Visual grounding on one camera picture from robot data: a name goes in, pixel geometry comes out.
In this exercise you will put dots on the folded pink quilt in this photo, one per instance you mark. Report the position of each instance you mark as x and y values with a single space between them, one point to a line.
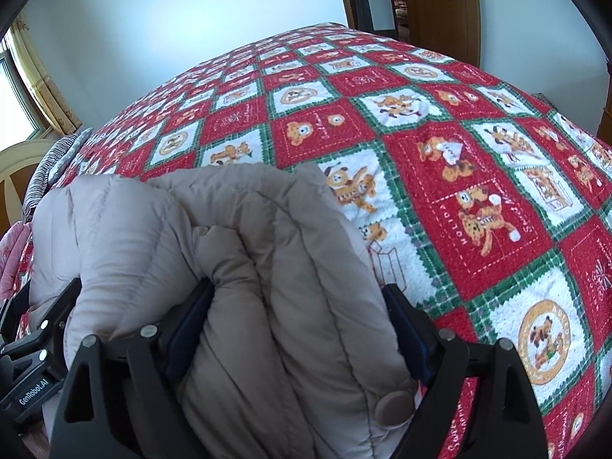
12 258

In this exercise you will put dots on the cream and brown headboard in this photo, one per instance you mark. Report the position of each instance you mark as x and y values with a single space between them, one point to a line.
19 162

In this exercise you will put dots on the beige puffer jacket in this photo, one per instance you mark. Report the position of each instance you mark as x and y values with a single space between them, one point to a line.
287 296

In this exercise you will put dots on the brown wooden door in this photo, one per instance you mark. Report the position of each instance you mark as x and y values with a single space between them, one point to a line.
440 9

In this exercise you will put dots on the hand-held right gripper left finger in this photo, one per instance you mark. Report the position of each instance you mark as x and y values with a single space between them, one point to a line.
184 339

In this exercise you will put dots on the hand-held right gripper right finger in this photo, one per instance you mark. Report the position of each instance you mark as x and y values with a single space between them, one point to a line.
412 339

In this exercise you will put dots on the window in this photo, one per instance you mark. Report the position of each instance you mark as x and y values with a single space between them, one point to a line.
12 105

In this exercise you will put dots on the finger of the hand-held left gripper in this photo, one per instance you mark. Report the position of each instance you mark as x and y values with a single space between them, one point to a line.
48 311

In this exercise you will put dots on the yellow patterned curtain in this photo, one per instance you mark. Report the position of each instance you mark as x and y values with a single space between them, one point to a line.
48 86

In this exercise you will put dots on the red printed checkered blanket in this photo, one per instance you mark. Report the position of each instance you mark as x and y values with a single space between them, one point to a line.
430 153

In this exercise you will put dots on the grey striped pillow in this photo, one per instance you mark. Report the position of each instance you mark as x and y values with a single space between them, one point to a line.
52 167

